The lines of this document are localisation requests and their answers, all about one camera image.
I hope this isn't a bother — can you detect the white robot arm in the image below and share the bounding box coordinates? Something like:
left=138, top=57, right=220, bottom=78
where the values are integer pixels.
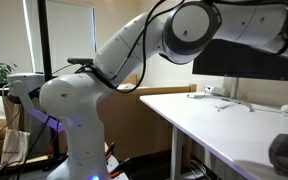
left=40, top=0, right=288, bottom=180

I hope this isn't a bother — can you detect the wooden bench partition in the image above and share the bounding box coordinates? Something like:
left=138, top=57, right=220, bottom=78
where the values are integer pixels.
left=98, top=84, right=197, bottom=160

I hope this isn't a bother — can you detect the white power strip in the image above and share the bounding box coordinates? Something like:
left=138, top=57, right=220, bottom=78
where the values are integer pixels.
left=205, top=86, right=225, bottom=96

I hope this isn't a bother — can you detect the wide black monitor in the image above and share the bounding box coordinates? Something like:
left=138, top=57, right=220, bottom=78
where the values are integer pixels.
left=192, top=40, right=288, bottom=81

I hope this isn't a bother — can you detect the silver monitor stand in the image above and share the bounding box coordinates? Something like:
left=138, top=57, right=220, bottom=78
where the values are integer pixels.
left=216, top=77, right=255, bottom=112

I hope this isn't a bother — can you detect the black vertical pole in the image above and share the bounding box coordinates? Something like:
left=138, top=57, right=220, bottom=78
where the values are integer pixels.
left=37, top=0, right=52, bottom=81

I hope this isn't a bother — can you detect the white tote bag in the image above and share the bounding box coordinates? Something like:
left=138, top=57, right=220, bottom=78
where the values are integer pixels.
left=1, top=129, right=30, bottom=164

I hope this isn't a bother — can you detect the small white round gadget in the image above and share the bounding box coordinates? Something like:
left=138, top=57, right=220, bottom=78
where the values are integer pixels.
left=280, top=104, right=288, bottom=116

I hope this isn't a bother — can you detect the green potted plant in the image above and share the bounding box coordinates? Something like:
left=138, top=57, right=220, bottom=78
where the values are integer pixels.
left=0, top=62, right=18, bottom=83

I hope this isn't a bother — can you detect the white cable on desk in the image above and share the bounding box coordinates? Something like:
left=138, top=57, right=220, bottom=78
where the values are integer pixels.
left=186, top=89, right=212, bottom=100

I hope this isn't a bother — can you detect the white desk frame leg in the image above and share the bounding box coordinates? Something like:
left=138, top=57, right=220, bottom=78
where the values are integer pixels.
left=170, top=126, right=183, bottom=180

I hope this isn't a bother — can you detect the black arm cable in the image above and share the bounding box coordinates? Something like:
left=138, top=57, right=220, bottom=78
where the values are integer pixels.
left=73, top=0, right=185, bottom=94

